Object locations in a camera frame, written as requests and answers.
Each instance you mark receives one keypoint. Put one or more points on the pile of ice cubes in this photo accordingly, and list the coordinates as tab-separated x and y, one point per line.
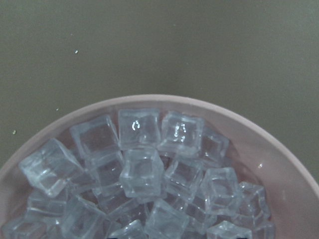
147	176

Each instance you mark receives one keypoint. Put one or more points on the pink bowl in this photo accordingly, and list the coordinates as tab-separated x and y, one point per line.
292	192

